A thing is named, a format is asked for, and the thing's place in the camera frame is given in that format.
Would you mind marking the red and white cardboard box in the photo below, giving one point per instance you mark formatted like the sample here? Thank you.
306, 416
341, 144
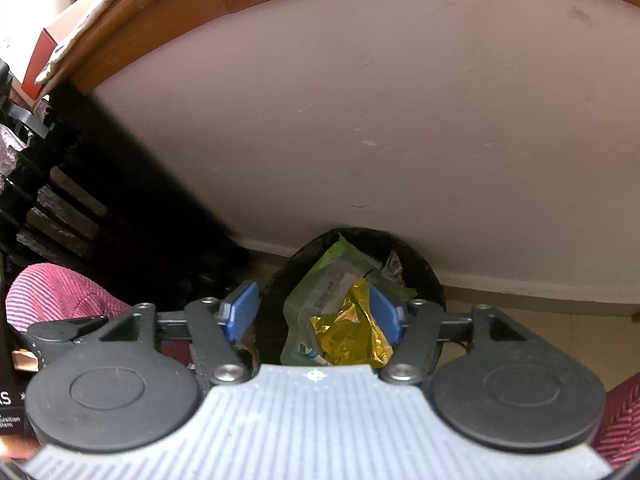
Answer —
65, 40

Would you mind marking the person's right leg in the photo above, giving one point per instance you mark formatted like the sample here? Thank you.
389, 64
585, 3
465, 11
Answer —
622, 425

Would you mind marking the black trash bin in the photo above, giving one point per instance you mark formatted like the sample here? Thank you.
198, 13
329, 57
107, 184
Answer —
280, 280

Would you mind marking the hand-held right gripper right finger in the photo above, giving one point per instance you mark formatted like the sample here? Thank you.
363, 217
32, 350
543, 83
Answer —
384, 311

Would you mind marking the brown wooden frame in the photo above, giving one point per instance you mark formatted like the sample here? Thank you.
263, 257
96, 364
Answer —
165, 10

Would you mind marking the large gold foil packet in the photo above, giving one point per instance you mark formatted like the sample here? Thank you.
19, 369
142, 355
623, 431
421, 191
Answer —
350, 330

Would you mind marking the black slatted rack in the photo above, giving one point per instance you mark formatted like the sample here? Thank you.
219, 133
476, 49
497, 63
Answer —
100, 185

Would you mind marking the green snack bag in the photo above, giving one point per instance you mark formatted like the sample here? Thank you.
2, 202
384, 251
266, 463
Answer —
320, 290

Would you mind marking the person's leg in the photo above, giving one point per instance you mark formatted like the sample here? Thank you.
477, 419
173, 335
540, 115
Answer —
622, 425
55, 295

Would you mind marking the person's left leg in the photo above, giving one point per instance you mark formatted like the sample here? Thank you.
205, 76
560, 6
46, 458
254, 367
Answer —
55, 295

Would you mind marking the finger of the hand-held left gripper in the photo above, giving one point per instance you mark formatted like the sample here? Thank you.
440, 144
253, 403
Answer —
65, 331

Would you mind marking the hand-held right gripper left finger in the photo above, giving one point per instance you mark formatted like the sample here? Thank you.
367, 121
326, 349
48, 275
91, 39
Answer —
243, 310

